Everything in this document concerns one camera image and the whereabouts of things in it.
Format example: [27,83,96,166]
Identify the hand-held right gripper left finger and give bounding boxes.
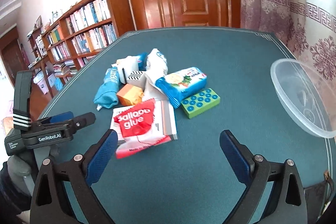
[30,129,118,224]

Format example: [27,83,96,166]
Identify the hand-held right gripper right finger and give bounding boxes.
[219,130,308,224]

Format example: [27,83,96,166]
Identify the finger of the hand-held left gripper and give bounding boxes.
[69,112,96,135]
[39,111,75,127]

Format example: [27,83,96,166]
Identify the blue cloth packet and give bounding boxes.
[94,68,122,111]

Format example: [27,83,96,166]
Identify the red glue packet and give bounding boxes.
[110,98,175,159]

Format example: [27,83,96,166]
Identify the orange box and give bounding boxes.
[116,84,145,107]

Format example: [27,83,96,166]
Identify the green block with blue dots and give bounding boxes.
[181,88,220,119]

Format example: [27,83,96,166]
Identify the white medicine box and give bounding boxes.
[154,99,178,141]

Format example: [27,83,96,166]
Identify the white sponge with black line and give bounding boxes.
[116,55,139,83]

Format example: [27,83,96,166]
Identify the clear plastic bowl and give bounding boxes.
[270,58,336,138]

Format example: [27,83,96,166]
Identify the small blue snack packet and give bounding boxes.
[136,52,148,70]

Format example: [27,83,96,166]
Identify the blue cracker packet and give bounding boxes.
[155,67,208,107]

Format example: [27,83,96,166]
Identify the white packet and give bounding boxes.
[143,48,168,101]

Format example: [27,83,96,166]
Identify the person's left hand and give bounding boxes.
[7,154,36,178]

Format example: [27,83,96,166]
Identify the white storage bin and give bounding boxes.
[34,70,57,94]

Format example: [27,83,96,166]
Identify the black white zigzag box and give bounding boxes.
[126,70,146,88]

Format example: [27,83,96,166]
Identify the rows of books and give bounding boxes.
[29,0,117,75]

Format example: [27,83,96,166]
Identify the wooden bookshelf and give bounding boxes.
[28,0,135,86]

